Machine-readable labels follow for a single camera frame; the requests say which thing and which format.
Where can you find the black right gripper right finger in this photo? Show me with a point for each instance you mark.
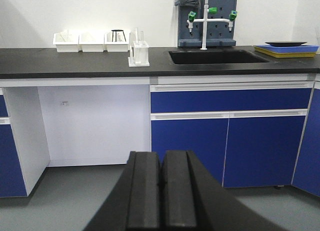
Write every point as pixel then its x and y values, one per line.
pixel 194 201

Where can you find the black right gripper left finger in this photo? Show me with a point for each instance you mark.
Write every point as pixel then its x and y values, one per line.
pixel 134 203

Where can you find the clear glass test tube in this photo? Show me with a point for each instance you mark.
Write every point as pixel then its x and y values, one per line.
pixel 141 39
pixel 136 33

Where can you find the white test tube rack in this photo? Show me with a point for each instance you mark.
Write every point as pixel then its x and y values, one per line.
pixel 139 54

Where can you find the blue-grey pegboard drying rack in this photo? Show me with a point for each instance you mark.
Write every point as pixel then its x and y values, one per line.
pixel 218 34

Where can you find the blue far right cabinet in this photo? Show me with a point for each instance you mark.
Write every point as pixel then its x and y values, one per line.
pixel 307 170

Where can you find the blue cabinet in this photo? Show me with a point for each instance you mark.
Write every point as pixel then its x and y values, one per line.
pixel 11 178
pixel 307 170

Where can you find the blue far left cabinet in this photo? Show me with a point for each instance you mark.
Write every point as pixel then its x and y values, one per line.
pixel 11 178

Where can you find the black sink basin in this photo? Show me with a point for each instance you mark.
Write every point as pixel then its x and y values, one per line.
pixel 214 57

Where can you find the white right storage bin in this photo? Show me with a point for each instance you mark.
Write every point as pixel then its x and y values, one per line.
pixel 110 46

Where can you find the white storage bin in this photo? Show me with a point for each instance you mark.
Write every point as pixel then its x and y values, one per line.
pixel 92 42
pixel 110 46
pixel 66 42

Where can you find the white middle storage bin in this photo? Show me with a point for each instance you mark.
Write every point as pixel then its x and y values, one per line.
pixel 92 42

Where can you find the black metal tripod stand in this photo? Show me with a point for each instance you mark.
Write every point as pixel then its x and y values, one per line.
pixel 118 35

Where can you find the white left storage bin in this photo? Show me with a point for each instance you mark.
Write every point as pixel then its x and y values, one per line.
pixel 66 42

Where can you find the black plate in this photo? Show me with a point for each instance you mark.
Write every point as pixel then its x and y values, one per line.
pixel 285 43

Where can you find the yellow tray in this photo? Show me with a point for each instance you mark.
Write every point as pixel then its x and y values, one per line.
pixel 285 55

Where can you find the white lab faucet green knobs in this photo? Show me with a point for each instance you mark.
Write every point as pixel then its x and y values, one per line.
pixel 205 20

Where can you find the blue tray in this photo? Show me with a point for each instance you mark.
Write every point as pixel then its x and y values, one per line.
pixel 290 49

